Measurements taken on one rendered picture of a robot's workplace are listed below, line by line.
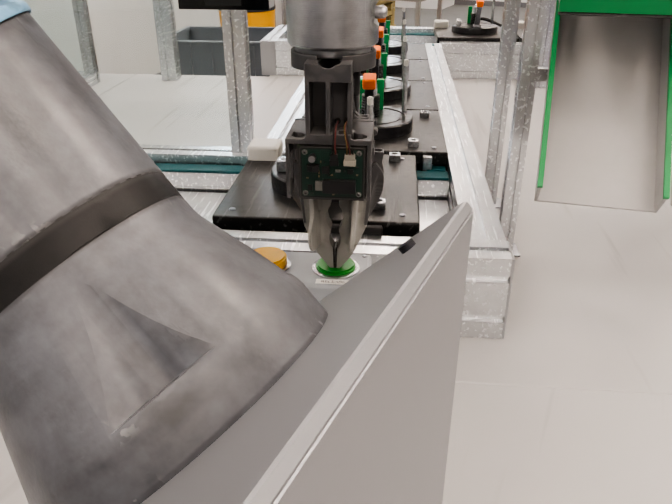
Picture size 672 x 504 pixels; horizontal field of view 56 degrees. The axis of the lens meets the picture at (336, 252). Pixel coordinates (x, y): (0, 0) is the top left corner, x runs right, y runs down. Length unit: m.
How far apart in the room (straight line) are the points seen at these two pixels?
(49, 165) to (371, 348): 0.14
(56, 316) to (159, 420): 0.06
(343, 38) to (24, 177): 0.31
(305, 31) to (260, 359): 0.33
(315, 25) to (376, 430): 0.36
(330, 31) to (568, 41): 0.42
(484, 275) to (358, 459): 0.50
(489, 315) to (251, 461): 0.56
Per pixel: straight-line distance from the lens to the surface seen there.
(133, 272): 0.25
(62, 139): 0.27
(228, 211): 0.76
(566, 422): 0.65
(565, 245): 0.97
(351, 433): 0.20
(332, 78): 0.51
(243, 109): 0.97
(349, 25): 0.52
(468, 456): 0.59
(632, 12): 0.74
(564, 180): 0.78
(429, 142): 1.01
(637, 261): 0.96
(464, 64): 2.00
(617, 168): 0.79
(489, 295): 0.71
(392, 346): 0.22
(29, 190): 0.26
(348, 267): 0.64
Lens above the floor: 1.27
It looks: 27 degrees down
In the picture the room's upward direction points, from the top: straight up
